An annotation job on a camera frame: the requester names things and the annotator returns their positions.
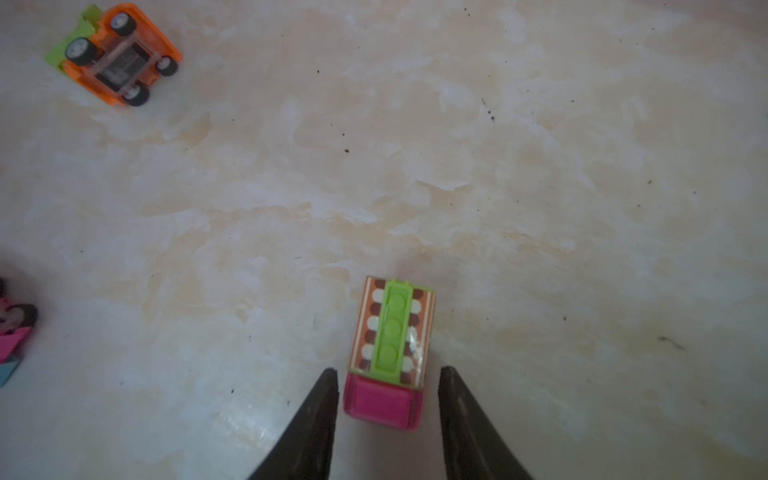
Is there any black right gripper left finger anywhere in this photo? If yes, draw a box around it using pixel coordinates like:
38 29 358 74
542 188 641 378
249 368 339 480

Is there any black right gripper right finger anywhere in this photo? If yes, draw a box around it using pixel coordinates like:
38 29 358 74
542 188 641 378
438 366 532 480

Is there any pink green toy truck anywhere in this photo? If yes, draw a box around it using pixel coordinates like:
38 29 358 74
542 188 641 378
343 276 436 430

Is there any pink toy car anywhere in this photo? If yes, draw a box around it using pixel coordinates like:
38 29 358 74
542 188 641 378
1 279 39 386

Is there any green orange toy car left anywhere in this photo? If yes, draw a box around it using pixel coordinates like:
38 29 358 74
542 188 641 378
45 3 183 107

